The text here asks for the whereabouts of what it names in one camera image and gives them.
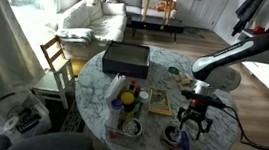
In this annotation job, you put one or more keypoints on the yellow lid jar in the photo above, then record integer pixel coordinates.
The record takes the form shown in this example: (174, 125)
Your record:
(127, 99)

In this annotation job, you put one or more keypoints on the red object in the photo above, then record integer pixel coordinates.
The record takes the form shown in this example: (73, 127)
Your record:
(259, 30)

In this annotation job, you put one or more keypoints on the clear plastic storage bin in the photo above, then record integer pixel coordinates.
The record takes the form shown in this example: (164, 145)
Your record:
(26, 117)

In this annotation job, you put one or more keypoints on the clear plastic case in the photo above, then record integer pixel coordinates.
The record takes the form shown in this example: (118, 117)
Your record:
(117, 138)

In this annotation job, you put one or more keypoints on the green round lid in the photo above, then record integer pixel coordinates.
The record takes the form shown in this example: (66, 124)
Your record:
(173, 70)

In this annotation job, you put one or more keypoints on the white paper pack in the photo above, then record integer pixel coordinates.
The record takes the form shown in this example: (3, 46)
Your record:
(114, 88)

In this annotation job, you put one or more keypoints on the dark hanging jacket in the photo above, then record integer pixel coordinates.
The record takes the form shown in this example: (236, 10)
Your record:
(248, 13)

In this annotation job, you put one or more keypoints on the sheer white curtain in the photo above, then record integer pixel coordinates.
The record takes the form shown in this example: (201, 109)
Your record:
(2, 54)

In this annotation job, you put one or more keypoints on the grey armchair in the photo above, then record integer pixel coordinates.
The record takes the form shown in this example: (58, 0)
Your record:
(50, 143)

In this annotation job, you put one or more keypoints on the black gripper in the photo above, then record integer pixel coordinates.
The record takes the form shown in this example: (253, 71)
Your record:
(195, 111)

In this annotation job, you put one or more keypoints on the blue cap bottle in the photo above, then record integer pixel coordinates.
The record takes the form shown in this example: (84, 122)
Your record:
(114, 114)

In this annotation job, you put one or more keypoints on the white paper roll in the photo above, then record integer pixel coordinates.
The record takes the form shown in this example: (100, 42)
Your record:
(11, 123)

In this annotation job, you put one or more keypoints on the yellow picture book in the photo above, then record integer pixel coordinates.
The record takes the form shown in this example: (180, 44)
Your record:
(159, 101)

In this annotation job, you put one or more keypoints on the blue round lid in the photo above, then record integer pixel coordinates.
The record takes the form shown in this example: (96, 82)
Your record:
(185, 141)

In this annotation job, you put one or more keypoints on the white jar with dark contents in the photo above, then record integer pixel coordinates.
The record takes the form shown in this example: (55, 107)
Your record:
(171, 134)

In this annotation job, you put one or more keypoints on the dark blue open box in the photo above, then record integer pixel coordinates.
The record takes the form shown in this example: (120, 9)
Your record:
(126, 59)

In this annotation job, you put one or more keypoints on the small white chair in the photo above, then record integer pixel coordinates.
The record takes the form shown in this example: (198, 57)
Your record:
(53, 83)

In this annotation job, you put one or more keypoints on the white cap jar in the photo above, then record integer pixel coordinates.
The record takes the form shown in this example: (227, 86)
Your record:
(144, 97)

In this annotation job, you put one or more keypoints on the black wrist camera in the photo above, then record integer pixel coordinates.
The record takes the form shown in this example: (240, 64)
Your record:
(202, 99)

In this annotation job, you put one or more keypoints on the wooden block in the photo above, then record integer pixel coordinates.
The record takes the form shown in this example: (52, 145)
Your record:
(186, 79)

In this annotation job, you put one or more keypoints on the red cap bottle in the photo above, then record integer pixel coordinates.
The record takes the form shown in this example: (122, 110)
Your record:
(137, 91)
(133, 84)

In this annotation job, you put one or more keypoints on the wooden chair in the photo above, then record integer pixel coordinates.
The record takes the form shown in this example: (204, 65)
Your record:
(54, 51)

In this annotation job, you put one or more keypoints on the white low cabinet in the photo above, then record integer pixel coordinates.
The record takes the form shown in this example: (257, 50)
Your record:
(268, 77)

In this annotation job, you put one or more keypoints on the striped floor mat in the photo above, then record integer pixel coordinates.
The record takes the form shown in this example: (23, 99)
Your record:
(73, 119)

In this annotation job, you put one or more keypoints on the glass jar with foil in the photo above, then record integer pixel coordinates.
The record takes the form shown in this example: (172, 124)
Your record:
(132, 126)

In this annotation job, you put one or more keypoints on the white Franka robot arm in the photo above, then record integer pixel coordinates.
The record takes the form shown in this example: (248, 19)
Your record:
(230, 51)

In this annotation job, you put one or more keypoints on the white sofa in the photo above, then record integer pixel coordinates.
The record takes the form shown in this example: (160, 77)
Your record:
(93, 17)

